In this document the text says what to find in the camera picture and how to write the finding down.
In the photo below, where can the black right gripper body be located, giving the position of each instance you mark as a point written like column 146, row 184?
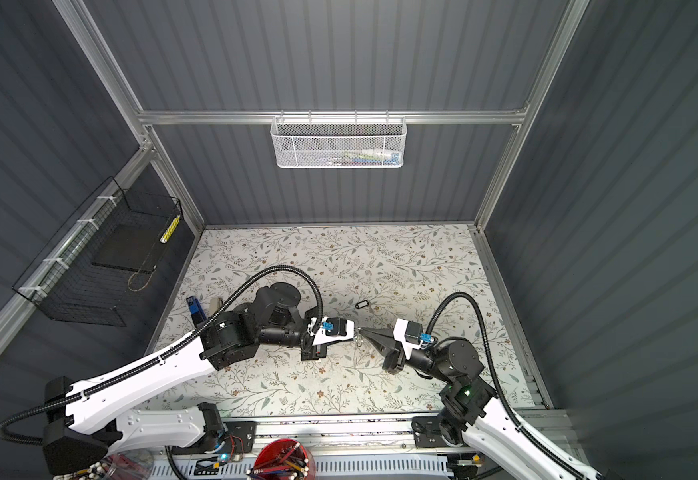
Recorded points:
column 395, row 363

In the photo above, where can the yellow marker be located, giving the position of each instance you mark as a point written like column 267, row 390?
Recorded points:
column 170, row 229

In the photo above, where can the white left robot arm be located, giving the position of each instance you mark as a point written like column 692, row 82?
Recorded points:
column 83, row 422

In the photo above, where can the white slotted cable duct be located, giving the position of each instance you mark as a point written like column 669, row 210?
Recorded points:
column 380, row 466

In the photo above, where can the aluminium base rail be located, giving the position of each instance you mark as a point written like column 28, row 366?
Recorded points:
column 337, row 432

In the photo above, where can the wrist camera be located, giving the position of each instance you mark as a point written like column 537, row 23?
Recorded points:
column 411, row 336
column 330, row 330

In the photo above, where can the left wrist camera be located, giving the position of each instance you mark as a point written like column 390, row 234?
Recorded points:
column 330, row 330

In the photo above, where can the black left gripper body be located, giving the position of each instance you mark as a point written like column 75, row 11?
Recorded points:
column 314, row 353

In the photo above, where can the clear pencil cup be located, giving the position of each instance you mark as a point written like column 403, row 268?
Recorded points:
column 131, row 465

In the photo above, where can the white mesh basket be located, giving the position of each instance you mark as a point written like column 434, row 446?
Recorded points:
column 353, row 145

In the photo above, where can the black foam pad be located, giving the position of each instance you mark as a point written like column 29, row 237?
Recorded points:
column 130, row 248

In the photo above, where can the black wire basket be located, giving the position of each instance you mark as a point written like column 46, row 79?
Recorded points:
column 64, row 286

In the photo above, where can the red pencil cup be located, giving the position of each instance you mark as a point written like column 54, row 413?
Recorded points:
column 284, row 459

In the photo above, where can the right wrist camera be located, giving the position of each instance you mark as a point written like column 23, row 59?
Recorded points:
column 411, row 336

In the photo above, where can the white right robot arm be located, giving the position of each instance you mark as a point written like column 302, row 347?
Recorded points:
column 475, row 410

